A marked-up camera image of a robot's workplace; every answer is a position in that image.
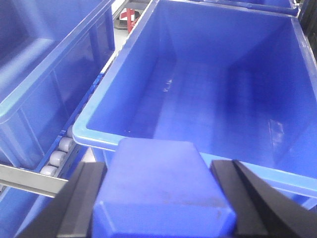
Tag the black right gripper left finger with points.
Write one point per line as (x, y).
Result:
(69, 214)

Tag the neighbouring blue bin left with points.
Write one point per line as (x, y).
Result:
(51, 52)

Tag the blue bottle part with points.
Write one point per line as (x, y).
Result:
(160, 189)

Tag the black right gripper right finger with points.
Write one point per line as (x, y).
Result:
(261, 211)

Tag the large blue target bin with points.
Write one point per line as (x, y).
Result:
(238, 83)

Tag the white roller track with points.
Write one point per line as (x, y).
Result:
(57, 161)

